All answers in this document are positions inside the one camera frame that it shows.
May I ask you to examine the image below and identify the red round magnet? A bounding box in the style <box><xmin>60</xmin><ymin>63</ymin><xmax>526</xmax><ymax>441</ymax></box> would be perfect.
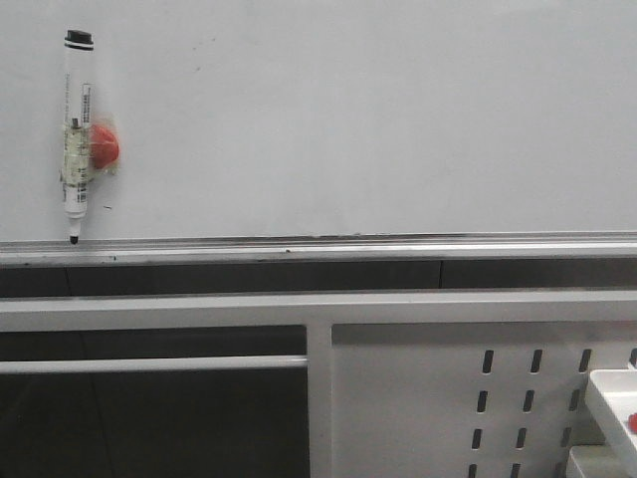
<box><xmin>90</xmin><ymin>122</ymin><xmax>120</xmax><ymax>176</ymax></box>

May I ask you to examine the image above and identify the white whiteboard marker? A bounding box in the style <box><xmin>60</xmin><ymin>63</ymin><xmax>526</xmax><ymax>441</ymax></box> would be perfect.
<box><xmin>61</xmin><ymin>29</ymin><xmax>95</xmax><ymax>245</ymax></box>

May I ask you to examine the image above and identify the large whiteboard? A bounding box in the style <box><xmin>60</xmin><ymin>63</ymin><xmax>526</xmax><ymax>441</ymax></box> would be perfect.
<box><xmin>1</xmin><ymin>1</ymin><xmax>636</xmax><ymax>265</ymax></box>

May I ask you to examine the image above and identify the white metal pegboard rack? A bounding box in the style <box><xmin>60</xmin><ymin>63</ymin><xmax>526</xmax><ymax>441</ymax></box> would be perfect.
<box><xmin>1</xmin><ymin>291</ymin><xmax>636</xmax><ymax>477</ymax></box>

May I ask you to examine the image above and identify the white plastic bin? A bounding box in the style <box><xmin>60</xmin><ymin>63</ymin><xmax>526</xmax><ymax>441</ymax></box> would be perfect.
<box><xmin>585</xmin><ymin>369</ymin><xmax>636</xmax><ymax>477</ymax></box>
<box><xmin>565</xmin><ymin>445</ymin><xmax>628</xmax><ymax>478</ymax></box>

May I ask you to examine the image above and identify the lower white plastic bin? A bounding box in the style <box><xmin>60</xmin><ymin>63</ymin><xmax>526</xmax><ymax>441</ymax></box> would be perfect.
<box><xmin>565</xmin><ymin>445</ymin><xmax>628</xmax><ymax>478</ymax></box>

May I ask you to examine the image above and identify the small red object in bin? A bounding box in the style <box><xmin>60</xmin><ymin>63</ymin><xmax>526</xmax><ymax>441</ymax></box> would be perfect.
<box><xmin>627</xmin><ymin>413</ymin><xmax>637</xmax><ymax>434</ymax></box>

